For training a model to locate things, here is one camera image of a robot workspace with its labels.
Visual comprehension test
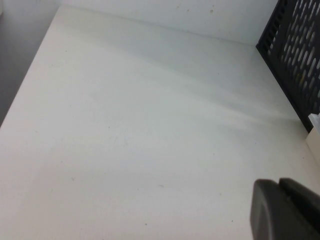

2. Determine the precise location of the black perforated plastic book stand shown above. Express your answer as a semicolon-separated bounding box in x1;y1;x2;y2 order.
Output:
255;0;320;134

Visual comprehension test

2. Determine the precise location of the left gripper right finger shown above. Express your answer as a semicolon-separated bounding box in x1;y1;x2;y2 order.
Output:
278;177;320;224

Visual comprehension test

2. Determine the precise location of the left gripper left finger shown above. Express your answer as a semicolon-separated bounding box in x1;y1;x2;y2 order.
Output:
250;178;320;240

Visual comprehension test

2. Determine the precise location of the magazine with suited man cover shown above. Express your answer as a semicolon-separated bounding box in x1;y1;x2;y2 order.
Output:
308;113;320;126

